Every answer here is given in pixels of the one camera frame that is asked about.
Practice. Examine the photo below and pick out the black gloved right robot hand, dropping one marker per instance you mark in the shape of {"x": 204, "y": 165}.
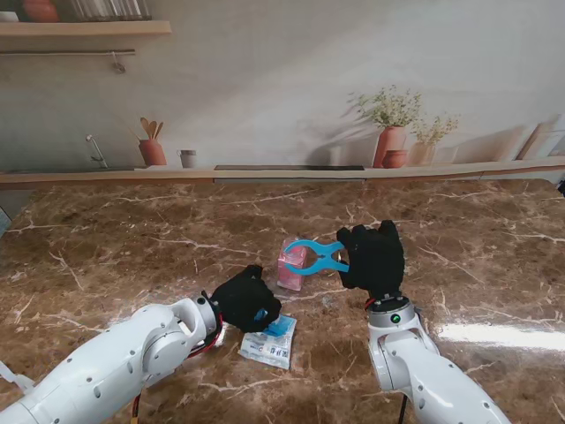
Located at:
{"x": 375, "y": 260}

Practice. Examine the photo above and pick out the white blue seasoning refill bag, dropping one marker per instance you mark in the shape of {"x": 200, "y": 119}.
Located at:
{"x": 269, "y": 342}

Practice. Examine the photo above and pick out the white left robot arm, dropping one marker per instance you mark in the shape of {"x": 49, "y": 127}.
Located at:
{"x": 110, "y": 366}

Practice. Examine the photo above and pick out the black object at table edge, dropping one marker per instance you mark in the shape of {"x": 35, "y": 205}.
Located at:
{"x": 561, "y": 185}

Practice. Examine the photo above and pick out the grey blue board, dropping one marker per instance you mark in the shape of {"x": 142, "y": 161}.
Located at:
{"x": 2, "y": 221}

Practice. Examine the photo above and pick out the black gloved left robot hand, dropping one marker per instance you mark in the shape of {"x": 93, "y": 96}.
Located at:
{"x": 243, "y": 302}

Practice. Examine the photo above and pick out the clear bottle with pink seasoning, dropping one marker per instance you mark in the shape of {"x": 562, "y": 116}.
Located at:
{"x": 291, "y": 274}

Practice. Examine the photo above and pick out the printed kitchen backdrop banner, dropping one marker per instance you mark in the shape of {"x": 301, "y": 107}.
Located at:
{"x": 282, "y": 88}

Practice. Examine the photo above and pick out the blue plastic bag clip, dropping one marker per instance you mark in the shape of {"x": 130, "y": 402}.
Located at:
{"x": 315, "y": 256}

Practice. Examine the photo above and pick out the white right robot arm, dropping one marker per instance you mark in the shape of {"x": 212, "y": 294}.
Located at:
{"x": 419, "y": 366}

